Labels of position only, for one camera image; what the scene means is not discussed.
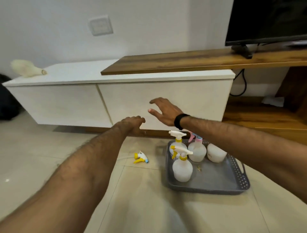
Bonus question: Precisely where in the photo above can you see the person's left hand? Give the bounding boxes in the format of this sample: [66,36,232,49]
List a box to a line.
[118,116,147,136]

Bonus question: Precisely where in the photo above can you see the person's right hand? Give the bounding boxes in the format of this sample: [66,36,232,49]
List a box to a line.
[148,97,184,127]

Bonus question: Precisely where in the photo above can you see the person's left forearm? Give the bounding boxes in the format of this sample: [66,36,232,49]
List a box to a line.
[0,121,135,233]

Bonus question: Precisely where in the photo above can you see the person's right forearm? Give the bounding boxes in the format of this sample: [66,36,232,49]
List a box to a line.
[181,116,307,204]

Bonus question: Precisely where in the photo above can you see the black wristband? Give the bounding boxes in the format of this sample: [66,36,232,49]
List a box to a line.
[174,113,191,131]

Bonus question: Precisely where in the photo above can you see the yellow trigger white spray bottle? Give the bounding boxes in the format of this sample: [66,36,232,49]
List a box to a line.
[171,145,194,182]
[168,130,188,160]

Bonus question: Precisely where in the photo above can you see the loose yellow spray trigger head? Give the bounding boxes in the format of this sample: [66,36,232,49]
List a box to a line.
[117,150,150,165]

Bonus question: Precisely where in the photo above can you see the white cabinet door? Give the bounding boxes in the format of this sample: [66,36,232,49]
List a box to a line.
[6,84,113,128]
[97,79,233,131]

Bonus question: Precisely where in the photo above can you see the pink trigger white spray bottle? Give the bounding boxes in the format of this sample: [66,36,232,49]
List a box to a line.
[188,131,207,163]

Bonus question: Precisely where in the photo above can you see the brown wooden shelf board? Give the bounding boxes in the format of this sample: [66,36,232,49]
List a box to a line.
[100,46,307,76]

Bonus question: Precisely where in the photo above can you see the white bottle without sprayer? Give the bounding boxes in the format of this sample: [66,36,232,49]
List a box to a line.
[206,143,228,164]

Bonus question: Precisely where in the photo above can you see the white low cabinet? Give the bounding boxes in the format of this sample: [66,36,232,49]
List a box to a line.
[2,59,236,131]

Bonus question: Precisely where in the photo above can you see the grey perforated plastic tray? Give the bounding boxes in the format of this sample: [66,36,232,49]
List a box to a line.
[157,139,251,195]

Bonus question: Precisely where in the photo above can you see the black television stand foot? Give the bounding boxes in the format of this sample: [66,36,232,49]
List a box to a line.
[231,44,258,60]

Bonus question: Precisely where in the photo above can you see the brown wooden lower unit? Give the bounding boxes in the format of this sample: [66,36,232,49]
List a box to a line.
[222,66,307,146]

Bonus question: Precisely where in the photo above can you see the white feathery duster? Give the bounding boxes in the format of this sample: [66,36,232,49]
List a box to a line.
[10,59,48,78]

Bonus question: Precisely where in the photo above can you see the black bag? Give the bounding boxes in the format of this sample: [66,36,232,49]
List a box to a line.
[0,74,23,121]

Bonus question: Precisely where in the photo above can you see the black flat television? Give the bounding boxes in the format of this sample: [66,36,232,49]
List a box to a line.
[225,0,307,47]

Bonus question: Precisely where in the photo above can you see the black cable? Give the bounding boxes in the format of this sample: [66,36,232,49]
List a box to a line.
[229,69,248,97]

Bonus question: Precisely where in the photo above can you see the white wall switch plate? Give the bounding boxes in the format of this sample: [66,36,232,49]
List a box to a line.
[87,15,114,36]

